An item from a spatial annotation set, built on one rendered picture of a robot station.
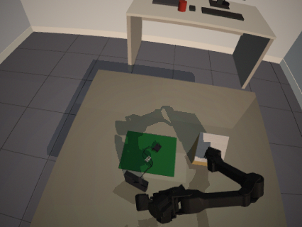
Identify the black computer fan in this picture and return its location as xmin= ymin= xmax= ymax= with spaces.
xmin=124 ymin=170 xmax=148 ymax=192

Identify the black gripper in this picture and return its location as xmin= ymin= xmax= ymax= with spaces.
xmin=135 ymin=190 xmax=164 ymax=211

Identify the green circuit board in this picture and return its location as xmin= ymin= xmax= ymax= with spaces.
xmin=119 ymin=131 xmax=177 ymax=177

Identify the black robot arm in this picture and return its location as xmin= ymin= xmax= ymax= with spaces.
xmin=147 ymin=147 xmax=264 ymax=223

